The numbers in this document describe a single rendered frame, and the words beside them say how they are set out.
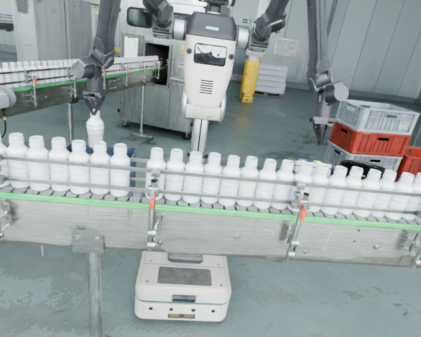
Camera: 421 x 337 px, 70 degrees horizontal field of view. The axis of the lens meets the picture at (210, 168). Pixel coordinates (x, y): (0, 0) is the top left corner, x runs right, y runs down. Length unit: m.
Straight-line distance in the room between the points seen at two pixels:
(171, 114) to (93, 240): 3.79
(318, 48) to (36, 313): 1.89
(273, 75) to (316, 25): 9.28
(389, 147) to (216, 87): 2.29
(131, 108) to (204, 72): 3.60
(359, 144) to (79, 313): 2.64
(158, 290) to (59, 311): 0.59
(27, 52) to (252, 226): 6.29
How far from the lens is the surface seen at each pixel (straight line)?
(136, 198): 1.00
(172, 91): 4.65
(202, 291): 1.76
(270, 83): 10.43
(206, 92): 1.48
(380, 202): 1.19
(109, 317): 1.97
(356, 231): 1.17
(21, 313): 2.09
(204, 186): 0.97
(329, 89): 1.20
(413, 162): 3.74
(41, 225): 1.10
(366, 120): 3.14
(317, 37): 1.17
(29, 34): 6.85
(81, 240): 1.08
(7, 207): 1.10
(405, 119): 3.40
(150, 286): 1.75
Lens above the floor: 1.49
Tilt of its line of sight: 23 degrees down
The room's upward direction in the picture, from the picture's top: 8 degrees clockwise
